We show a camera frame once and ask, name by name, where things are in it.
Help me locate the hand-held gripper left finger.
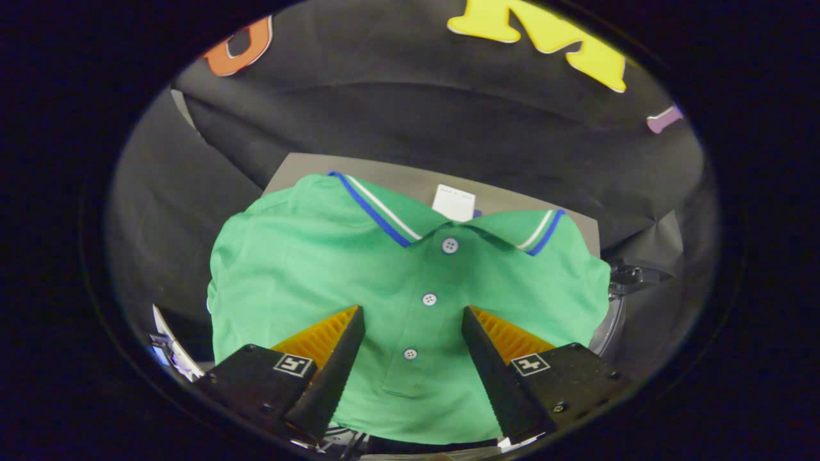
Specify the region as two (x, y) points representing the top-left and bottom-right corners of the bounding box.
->
(195, 305), (366, 446)

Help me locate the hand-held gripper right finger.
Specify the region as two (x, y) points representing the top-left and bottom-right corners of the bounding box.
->
(462, 305), (632, 446)

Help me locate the green polo shirt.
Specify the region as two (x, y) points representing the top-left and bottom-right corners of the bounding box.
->
(206, 170), (612, 446)

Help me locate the dark washing machine lid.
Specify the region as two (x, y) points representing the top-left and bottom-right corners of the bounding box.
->
(588, 256), (677, 359)

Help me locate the white and blue object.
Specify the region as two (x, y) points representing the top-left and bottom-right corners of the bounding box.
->
(149, 303), (207, 383)

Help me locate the grey cabinet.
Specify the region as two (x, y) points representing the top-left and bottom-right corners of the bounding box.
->
(261, 152), (602, 258)

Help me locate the black backdrop cloth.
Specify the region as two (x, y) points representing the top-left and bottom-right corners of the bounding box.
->
(108, 0), (718, 385)

